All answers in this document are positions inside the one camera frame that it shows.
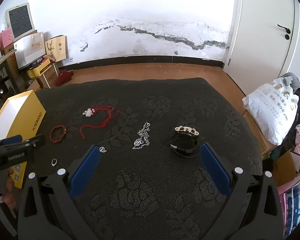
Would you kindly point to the silver pendant charm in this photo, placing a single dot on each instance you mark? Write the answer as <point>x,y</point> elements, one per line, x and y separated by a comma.
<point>102,150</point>

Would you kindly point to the black gold wrist watch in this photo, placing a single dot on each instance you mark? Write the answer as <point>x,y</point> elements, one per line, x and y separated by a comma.
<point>184,141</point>

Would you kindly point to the white plastic bag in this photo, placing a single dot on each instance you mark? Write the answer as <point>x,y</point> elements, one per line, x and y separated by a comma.
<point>274,107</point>

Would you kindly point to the red cloth item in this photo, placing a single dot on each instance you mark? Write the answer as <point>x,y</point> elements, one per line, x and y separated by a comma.
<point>64,77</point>

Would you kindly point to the black speaker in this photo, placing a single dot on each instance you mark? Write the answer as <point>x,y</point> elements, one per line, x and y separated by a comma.
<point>0,92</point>

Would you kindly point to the white door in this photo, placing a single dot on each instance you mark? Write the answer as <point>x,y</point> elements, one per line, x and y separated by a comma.
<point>264,42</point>

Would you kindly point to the brown paper shopping bag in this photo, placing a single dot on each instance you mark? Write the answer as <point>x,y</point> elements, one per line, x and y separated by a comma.
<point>56,48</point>

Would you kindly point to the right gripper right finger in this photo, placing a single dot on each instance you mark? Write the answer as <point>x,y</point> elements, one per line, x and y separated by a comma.
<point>233,182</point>

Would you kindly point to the brown cardboard box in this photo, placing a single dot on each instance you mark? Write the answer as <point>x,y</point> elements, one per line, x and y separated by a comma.
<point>48,78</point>

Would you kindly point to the white paper shopping bag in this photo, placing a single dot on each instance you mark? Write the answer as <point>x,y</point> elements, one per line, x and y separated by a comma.
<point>29,48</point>

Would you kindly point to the person's left hand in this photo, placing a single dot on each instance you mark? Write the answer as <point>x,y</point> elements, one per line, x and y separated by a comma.
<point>8,197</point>

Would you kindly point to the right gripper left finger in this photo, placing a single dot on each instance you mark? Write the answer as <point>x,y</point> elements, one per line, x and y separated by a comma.
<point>69,183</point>

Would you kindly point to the pink box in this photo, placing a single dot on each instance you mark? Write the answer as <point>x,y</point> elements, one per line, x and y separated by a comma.
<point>6,38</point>

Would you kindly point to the white framed monitor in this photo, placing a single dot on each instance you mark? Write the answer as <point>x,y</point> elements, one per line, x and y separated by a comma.
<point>20,21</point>

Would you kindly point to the yellow black box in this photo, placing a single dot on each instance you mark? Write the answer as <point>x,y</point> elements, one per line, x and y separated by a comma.
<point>41,69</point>

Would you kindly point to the yellow cardboard box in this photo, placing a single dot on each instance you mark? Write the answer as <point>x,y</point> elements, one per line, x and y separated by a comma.
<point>22,115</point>

